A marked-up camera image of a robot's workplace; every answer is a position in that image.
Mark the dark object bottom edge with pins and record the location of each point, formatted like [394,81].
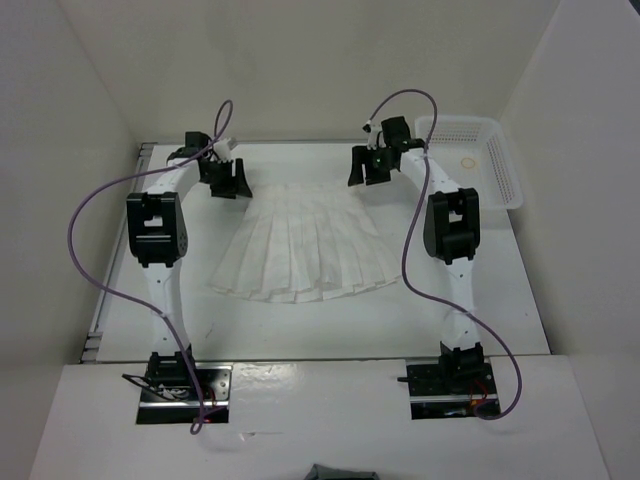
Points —
[321,472]

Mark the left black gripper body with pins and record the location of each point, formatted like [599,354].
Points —
[219,171]

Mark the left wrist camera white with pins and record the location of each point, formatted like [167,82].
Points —
[223,149]

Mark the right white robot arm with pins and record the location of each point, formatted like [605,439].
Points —
[451,236]

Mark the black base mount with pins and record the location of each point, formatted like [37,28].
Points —
[432,396]
[175,401]

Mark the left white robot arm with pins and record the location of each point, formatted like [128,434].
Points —
[158,240]

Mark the white pleated skirt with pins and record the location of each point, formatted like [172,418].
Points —
[300,243]

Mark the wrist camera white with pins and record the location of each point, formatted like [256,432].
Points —
[223,149]
[374,133]

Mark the orange rubber band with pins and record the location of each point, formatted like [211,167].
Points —
[468,163]

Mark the white perforated plastic basket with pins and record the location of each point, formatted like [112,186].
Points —
[455,137]

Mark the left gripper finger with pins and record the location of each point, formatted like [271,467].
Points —
[223,190]
[241,183]

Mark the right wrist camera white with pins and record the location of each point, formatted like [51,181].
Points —
[374,133]

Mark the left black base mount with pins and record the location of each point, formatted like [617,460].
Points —
[175,401]

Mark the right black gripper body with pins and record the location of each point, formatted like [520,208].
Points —
[378,159]

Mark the aluminium table rail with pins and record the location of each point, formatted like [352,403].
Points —
[93,339]

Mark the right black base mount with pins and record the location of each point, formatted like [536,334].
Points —
[432,396]

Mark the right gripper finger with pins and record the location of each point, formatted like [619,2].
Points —
[359,155]
[377,177]

